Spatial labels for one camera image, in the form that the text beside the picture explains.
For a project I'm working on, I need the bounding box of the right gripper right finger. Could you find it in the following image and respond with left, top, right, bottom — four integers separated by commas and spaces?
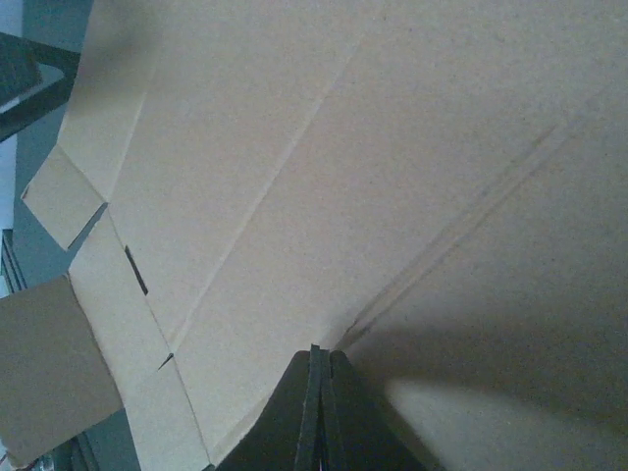
319, 349, 437, 470

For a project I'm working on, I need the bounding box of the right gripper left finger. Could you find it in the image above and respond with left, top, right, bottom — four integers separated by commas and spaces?
217, 345, 322, 470

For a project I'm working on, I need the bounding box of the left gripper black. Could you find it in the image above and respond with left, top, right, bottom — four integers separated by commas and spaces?
1, 32, 80, 142

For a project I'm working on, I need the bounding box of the cardboard box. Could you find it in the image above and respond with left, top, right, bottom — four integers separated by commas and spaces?
1, 1, 627, 470

